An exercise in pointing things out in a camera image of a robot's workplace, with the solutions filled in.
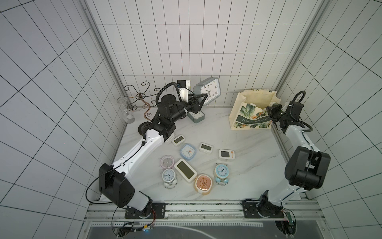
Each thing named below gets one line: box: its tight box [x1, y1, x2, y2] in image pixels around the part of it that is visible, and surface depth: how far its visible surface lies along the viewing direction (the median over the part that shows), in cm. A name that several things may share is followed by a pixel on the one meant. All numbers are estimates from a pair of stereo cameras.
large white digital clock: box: [174, 158, 198, 182], surface depth 84 cm
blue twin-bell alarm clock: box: [214, 162, 230, 186], surface depth 83 cm
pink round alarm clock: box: [160, 154, 175, 169], surface depth 89 cm
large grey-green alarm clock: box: [192, 76, 222, 106], surface depth 68 cm
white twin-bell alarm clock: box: [161, 168, 178, 190], surface depth 81 cm
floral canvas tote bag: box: [228, 89, 282, 131], surface depth 99 cm
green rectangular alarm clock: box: [187, 110, 205, 123], surface depth 112 cm
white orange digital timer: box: [218, 149, 236, 161], surface depth 92 cm
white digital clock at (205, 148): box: [198, 142, 214, 155], surface depth 95 cm
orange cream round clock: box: [193, 173, 213, 195], surface depth 81 cm
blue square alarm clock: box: [179, 143, 197, 161], surface depth 93 cm
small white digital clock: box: [172, 134, 186, 146], surface depth 99 cm
